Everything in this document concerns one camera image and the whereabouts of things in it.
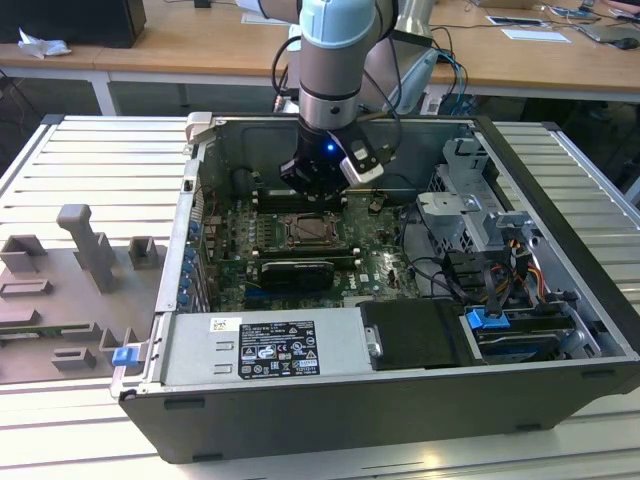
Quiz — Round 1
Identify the grey parts rack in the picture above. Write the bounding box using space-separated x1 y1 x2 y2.
0 202 169 386

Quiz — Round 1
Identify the green RAM stick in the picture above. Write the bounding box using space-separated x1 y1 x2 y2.
0 327 96 339

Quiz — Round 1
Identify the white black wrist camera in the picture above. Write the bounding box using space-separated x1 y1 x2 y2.
339 140 386 187

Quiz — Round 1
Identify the wooden desk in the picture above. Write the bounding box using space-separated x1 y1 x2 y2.
0 0 640 119

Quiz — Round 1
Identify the green motherboard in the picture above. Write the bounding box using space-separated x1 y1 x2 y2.
199 192 426 309

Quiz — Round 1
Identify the silver green CPU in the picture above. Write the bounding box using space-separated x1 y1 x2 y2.
295 219 335 245

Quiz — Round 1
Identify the black computer tower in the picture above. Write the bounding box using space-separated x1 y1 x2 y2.
0 0 148 50

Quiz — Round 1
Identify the perforated metal drive cage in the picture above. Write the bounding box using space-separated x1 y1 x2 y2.
414 137 541 254

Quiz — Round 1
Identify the crumpled white paper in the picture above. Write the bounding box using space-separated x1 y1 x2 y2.
17 27 71 57

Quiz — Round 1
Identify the hard disk in blue carrier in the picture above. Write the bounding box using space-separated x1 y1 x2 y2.
463 307 574 365

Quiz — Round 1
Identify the metal socket cover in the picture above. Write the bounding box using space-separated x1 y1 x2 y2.
285 214 347 249

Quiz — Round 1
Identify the CPU socket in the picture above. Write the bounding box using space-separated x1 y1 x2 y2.
282 212 350 251

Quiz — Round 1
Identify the black disk wire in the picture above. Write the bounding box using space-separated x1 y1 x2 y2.
480 262 503 320

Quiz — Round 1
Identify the white paper sheet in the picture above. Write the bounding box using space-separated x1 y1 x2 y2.
501 27 571 45

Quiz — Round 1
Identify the black silver PC case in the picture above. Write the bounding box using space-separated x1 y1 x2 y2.
110 110 640 464

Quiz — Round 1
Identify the silver power supply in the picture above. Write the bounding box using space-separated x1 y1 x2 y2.
162 307 374 389

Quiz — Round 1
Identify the black plastic shroud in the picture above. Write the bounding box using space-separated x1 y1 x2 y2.
359 298 474 372

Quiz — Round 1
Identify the yellow orange wire bundle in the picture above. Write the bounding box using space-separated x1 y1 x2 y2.
504 238 549 304

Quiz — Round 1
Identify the grey laptop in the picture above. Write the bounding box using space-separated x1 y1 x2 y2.
582 22 640 44

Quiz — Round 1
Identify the black graphics card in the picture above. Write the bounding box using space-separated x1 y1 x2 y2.
259 258 335 292

